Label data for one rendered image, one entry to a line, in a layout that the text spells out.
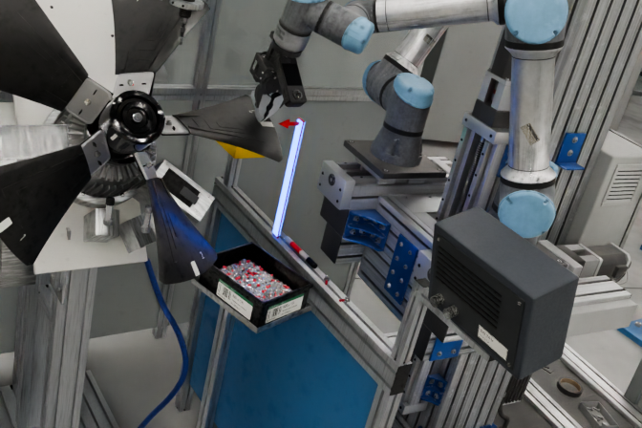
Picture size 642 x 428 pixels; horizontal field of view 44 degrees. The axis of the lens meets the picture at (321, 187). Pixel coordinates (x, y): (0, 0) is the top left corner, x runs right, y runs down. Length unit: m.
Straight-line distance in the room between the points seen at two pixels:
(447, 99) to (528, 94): 3.89
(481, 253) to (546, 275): 0.12
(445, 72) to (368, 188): 3.29
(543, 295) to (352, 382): 0.67
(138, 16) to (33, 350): 1.02
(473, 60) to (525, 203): 3.85
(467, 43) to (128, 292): 3.27
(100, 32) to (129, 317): 1.26
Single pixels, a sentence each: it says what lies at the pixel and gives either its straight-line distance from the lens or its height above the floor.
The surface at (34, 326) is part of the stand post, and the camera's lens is 2.35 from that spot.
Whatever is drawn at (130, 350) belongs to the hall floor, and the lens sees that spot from 3.01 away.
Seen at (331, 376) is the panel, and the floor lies 0.66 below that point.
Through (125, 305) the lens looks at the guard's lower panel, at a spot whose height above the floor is 0.17.
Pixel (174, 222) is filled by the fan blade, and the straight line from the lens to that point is 1.70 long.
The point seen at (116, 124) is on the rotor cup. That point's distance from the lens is 1.65.
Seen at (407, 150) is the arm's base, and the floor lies 1.09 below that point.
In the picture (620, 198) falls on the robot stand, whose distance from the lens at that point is 2.33.
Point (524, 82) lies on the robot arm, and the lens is 1.65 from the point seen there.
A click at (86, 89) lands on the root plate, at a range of 1.72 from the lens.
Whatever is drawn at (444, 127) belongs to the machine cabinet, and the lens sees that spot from 5.60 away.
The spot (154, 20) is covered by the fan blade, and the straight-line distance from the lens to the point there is 1.84.
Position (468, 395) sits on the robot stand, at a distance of 2.49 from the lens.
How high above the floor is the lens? 1.84
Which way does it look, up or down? 24 degrees down
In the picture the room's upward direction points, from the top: 14 degrees clockwise
